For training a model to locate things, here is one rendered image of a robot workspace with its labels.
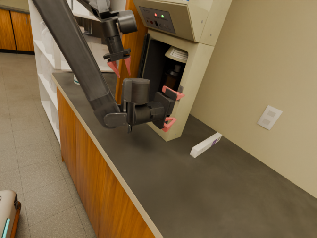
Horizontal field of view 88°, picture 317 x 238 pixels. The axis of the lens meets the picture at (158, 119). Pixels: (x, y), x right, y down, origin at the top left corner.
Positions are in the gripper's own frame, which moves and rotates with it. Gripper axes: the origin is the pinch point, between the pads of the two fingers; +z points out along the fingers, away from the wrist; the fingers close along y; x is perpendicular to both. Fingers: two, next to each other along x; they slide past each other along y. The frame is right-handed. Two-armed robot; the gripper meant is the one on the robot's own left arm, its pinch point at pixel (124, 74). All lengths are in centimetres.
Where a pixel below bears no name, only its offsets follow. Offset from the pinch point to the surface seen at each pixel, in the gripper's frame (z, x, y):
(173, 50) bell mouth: -3.4, -8.7, -23.0
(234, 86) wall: 25, -20, -56
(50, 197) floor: 90, -21, 95
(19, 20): -84, -391, 274
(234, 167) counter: 50, 15, -40
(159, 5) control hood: -20.4, -1.2, -19.3
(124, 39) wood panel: -11.8, -20.8, -1.2
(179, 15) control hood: -16.1, 5.8, -25.0
